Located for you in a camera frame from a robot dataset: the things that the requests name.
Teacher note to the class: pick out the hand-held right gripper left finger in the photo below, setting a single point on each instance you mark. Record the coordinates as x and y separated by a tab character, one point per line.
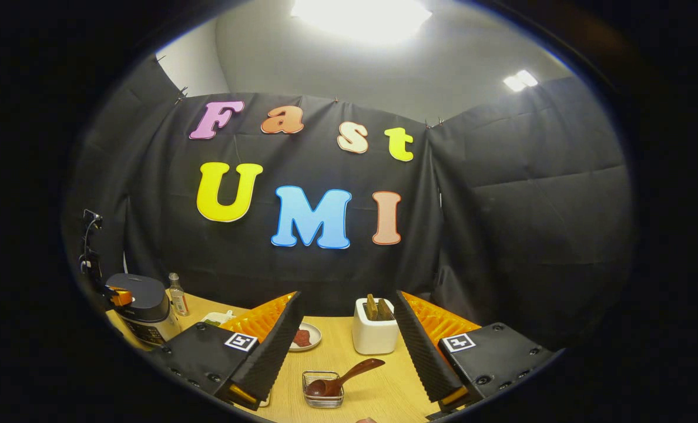
272	352

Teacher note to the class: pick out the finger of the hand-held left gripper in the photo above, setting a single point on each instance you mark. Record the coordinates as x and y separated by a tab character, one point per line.
121	297

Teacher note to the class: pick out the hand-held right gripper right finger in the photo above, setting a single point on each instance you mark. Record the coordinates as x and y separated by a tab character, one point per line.
422	352

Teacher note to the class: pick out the dark grey rice cooker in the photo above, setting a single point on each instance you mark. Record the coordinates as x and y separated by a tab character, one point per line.
149	305

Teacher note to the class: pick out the dark red wooden spoon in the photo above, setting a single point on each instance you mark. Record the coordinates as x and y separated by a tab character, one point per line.
349	376

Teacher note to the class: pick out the white utensil holder box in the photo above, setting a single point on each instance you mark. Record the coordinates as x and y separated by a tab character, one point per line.
374	338

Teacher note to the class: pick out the reddish brown meat piece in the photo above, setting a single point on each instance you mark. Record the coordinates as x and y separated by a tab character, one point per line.
302	338

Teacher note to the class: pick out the round white plate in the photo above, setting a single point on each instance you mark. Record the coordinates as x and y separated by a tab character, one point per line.
314	330

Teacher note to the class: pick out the small clear glass bottle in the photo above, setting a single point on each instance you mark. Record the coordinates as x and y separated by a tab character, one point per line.
178	299

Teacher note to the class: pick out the white divided bean dish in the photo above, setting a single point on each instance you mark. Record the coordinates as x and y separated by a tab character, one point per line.
217	319

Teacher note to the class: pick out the black backdrop cloth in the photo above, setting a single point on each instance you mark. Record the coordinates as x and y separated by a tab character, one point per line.
502	205

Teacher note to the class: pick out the small ceiling light panel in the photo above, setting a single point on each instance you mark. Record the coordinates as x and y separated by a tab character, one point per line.
519	80

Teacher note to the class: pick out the large ceiling light panel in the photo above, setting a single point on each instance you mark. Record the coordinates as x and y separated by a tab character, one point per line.
361	17

